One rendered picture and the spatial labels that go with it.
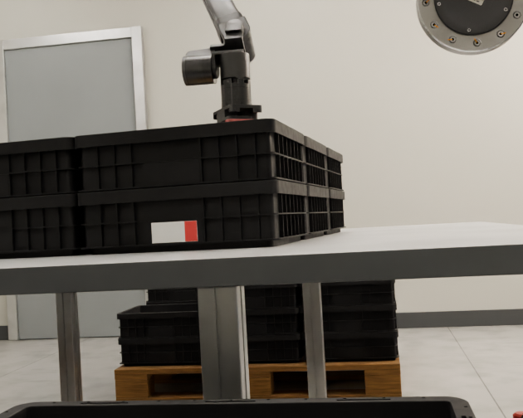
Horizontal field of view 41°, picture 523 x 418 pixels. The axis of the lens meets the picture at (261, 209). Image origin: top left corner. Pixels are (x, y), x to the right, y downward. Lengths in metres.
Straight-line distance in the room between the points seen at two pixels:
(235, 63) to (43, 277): 0.54
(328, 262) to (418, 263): 0.12
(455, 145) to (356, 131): 0.63
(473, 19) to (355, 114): 3.32
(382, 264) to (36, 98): 4.40
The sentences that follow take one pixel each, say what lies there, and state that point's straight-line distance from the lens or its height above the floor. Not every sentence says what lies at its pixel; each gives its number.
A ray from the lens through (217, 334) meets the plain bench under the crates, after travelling 1.05.
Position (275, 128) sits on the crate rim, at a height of 0.91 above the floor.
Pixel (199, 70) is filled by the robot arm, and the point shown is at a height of 1.04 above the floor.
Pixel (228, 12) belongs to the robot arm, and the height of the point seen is 1.17.
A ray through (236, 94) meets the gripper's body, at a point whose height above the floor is 0.99.
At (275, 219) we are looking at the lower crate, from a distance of 1.27.
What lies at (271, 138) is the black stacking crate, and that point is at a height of 0.90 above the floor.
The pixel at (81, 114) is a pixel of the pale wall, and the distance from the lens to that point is 5.04.
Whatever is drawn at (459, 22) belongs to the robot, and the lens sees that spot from 1.36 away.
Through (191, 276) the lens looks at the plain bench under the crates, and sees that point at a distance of 0.99.
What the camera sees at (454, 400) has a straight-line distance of 0.61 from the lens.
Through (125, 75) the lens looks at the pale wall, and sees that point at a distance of 4.97.
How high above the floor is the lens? 0.75
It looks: 1 degrees up
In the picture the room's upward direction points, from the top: 3 degrees counter-clockwise
